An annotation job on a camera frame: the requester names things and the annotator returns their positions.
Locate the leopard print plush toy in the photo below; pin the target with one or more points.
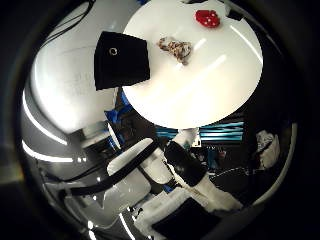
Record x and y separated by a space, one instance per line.
176 48

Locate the black fabric container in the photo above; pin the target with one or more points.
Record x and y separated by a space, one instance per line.
120 61

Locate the blue metal rack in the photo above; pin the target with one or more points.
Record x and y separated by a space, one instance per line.
220 131

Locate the red plush toy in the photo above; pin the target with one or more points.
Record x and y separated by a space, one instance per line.
207 18

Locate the small black object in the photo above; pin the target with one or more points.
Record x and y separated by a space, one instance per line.
235 14

